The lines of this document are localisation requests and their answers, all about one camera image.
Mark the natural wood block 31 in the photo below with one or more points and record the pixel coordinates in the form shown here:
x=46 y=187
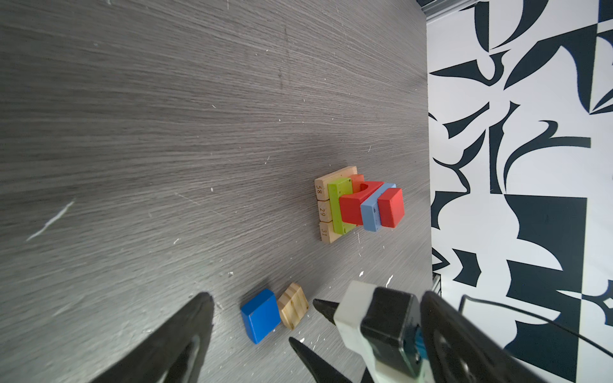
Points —
x=329 y=235

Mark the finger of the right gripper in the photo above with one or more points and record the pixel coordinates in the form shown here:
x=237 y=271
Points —
x=326 y=308
x=321 y=371

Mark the dark blue wood cube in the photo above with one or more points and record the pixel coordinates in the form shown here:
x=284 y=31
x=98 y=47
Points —
x=260 y=316

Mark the small red wood cube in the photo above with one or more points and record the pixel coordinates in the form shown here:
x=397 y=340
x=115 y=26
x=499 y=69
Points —
x=391 y=207

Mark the natural wood block 58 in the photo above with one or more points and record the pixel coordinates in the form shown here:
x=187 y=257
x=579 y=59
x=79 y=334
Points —
x=321 y=183

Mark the orange wood block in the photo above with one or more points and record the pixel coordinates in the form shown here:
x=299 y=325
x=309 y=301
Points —
x=357 y=181

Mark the lime green wood block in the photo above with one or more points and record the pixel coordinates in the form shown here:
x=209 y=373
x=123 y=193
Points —
x=337 y=189

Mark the natural wood block 29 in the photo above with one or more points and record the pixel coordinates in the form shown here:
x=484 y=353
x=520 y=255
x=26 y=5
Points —
x=324 y=210

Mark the light blue wood block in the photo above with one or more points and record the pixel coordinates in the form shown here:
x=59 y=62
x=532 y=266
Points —
x=371 y=218

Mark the red arch wood block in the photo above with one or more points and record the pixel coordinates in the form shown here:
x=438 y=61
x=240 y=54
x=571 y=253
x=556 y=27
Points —
x=350 y=204

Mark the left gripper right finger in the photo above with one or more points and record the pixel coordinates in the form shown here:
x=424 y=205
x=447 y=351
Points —
x=459 y=352

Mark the small natural wood cube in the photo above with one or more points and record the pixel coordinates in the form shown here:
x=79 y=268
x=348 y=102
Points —
x=293 y=306

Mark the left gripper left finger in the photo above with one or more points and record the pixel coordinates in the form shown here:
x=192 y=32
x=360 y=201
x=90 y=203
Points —
x=175 y=352

